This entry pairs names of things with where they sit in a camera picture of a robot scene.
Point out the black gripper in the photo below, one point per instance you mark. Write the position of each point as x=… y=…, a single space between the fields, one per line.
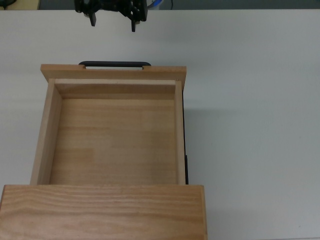
x=110 y=5

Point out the wooden two-drawer cabinet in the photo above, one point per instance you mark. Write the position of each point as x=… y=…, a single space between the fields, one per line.
x=102 y=212

